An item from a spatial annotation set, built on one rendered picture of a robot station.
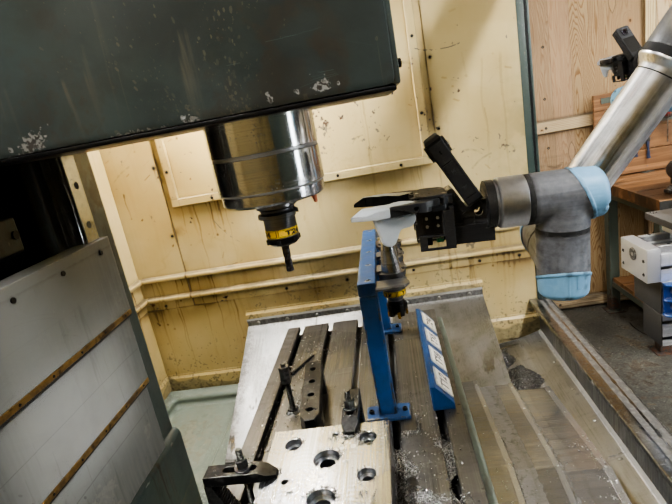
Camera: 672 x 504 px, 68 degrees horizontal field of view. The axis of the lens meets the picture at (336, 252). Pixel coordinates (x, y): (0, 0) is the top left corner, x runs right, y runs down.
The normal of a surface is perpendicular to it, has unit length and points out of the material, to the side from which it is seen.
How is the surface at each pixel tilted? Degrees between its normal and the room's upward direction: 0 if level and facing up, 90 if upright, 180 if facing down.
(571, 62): 90
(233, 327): 90
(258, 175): 90
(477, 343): 24
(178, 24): 90
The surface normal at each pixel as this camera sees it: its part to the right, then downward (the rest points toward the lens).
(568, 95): -0.07, 0.27
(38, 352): 0.98, -0.15
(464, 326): -0.19, -0.75
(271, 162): 0.25, 0.22
